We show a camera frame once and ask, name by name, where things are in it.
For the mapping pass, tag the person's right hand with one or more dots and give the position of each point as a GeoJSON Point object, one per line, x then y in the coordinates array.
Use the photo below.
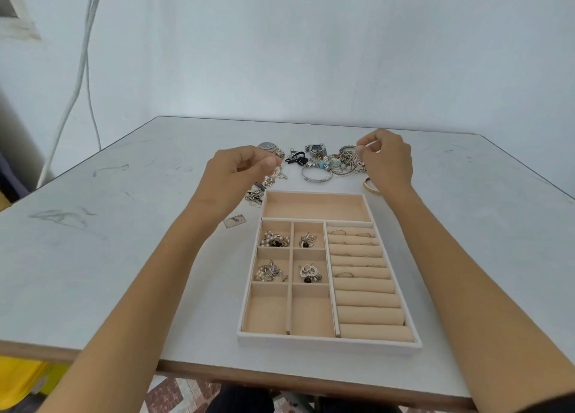
{"type": "Point", "coordinates": [391, 163]}

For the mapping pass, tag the person's left hand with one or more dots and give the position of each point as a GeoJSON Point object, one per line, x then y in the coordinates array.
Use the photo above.
{"type": "Point", "coordinates": [227, 183]}

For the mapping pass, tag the person's right thumb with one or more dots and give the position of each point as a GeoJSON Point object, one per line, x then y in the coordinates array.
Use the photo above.
{"type": "Point", "coordinates": [370, 150]}

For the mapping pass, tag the person's left thumb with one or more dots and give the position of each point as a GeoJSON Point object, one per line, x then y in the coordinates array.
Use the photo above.
{"type": "Point", "coordinates": [258, 164]}

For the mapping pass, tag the silver filigree jewelry piece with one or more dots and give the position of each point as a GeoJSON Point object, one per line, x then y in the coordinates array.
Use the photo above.
{"type": "Point", "coordinates": [355, 157]}

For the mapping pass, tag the small silver earring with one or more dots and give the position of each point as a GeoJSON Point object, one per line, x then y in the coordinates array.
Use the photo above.
{"type": "Point", "coordinates": [275, 173]}

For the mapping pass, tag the person's left forearm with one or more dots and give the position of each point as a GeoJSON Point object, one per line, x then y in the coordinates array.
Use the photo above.
{"type": "Point", "coordinates": [134, 309]}

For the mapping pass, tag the person's right forearm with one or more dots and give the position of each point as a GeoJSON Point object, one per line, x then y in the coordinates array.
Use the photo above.
{"type": "Point", "coordinates": [467, 300]}

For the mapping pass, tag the silver metal wristwatch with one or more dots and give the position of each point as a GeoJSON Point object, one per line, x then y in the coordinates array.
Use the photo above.
{"type": "Point", "coordinates": [271, 148]}

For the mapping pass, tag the rose gold bangle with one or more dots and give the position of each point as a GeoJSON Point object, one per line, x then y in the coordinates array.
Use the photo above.
{"type": "Point", "coordinates": [371, 187]}

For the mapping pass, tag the small silver wristwatch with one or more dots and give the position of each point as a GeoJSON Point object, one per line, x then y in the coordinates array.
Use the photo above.
{"type": "Point", "coordinates": [316, 148]}

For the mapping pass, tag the silver bangle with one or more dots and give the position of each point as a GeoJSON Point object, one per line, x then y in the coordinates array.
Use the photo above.
{"type": "Point", "coordinates": [316, 177]}

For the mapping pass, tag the small clear plastic packet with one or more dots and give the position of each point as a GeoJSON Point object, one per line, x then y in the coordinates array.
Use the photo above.
{"type": "Point", "coordinates": [235, 221]}

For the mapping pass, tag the pearl cluster brooch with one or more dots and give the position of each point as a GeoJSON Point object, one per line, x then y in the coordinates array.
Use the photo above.
{"type": "Point", "coordinates": [274, 239]}

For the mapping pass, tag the silver bow brooch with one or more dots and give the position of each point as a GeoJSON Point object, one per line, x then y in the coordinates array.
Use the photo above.
{"type": "Point", "coordinates": [307, 240]}

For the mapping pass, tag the pearl and silver brooch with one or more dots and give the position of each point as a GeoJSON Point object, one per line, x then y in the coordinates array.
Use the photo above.
{"type": "Point", "coordinates": [268, 273]}

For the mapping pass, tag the silver heart brooch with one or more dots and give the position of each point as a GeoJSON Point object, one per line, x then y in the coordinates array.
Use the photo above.
{"type": "Point", "coordinates": [310, 273]}

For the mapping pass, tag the beige velvet jewelry tray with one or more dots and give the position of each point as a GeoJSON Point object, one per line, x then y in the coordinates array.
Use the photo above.
{"type": "Point", "coordinates": [314, 300]}

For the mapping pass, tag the person's dark trousers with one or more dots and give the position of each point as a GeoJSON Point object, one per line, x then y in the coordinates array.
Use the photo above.
{"type": "Point", "coordinates": [251, 400]}

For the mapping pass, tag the yellow plastic container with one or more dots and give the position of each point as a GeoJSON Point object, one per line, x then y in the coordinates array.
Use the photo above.
{"type": "Point", "coordinates": [24, 381]}

